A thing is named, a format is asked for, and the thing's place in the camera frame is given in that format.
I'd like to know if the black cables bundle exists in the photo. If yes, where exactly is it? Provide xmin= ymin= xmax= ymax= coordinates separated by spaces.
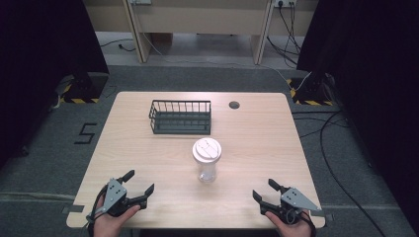
xmin=266 ymin=2 xmax=302 ymax=66

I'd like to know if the clear bottle with white lid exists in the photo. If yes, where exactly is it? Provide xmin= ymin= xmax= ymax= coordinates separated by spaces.
xmin=192 ymin=137 xmax=222 ymax=184

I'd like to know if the person's left hand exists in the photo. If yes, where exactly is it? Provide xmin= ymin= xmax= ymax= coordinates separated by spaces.
xmin=93 ymin=197 xmax=141 ymax=237

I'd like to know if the black stand base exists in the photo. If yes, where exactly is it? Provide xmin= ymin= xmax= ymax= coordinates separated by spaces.
xmin=287 ymin=72 xmax=334 ymax=107
xmin=60 ymin=72 xmax=110 ymax=105

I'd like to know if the black wire basket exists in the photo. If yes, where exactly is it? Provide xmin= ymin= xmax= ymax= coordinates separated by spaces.
xmin=148 ymin=100 xmax=212 ymax=135

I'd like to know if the light wooden desk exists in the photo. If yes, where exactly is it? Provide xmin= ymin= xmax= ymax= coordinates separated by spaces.
xmin=122 ymin=0 xmax=277 ymax=65

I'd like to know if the person's right hand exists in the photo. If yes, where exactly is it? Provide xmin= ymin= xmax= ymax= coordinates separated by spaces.
xmin=264 ymin=210 xmax=314 ymax=237

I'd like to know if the black floor cable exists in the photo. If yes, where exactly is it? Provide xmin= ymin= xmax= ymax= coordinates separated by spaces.
xmin=292 ymin=110 xmax=386 ymax=237

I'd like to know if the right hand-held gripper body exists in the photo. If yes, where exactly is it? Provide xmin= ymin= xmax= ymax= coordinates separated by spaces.
xmin=259 ymin=187 xmax=322 ymax=225

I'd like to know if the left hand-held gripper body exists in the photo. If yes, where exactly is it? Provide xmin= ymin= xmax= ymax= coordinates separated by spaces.
xmin=86 ymin=178 xmax=148 ymax=224

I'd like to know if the black curtain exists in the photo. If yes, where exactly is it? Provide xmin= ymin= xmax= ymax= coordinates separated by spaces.
xmin=295 ymin=0 xmax=419 ymax=228
xmin=0 ymin=0 xmax=111 ymax=169

